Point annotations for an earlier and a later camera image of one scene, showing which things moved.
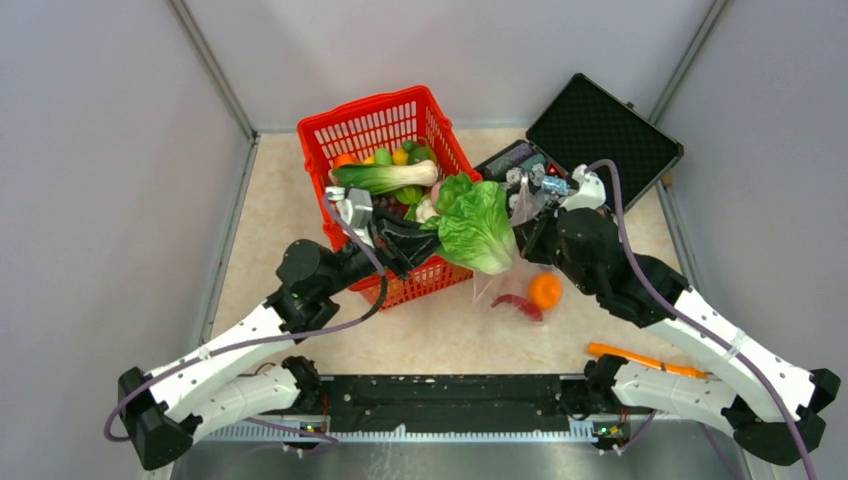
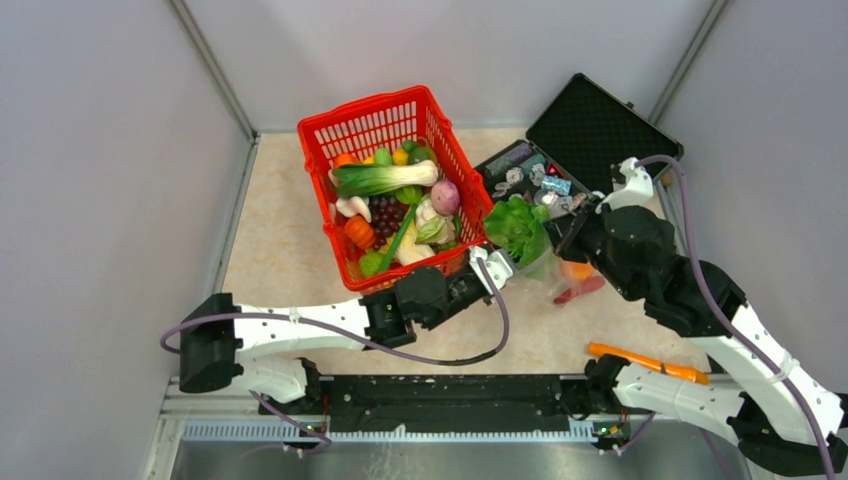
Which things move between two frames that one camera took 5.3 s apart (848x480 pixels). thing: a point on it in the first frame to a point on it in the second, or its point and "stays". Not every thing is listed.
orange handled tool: (646, 360) stays
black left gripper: (403, 243) to (488, 302)
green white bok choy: (366, 179) stays
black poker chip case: (583, 124) stays
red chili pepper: (525, 305) to (587, 285)
